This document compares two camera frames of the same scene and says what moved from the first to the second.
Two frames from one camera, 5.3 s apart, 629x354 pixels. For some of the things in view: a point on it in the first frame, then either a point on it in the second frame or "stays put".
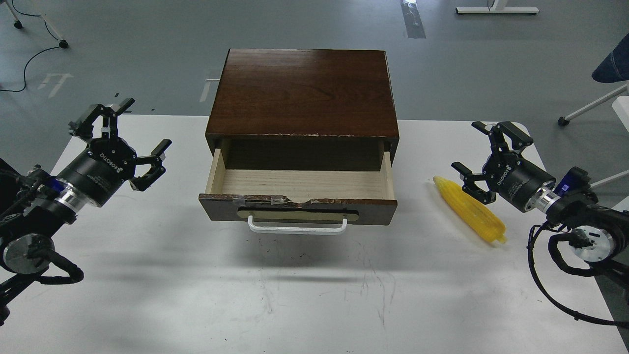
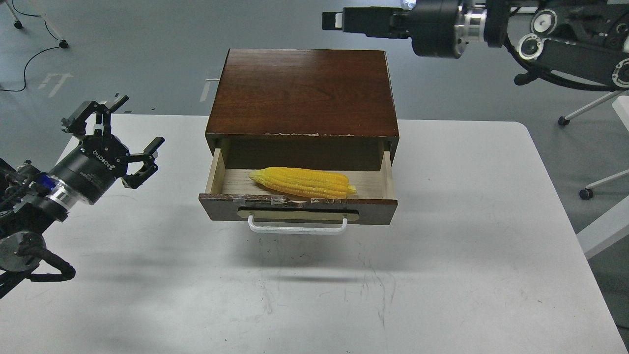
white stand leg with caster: (63, 44) stays put
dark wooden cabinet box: (303, 110) stays put
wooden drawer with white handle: (297, 201) stays put
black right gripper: (515, 181) to (431, 25)
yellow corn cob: (481, 216) to (305, 182)
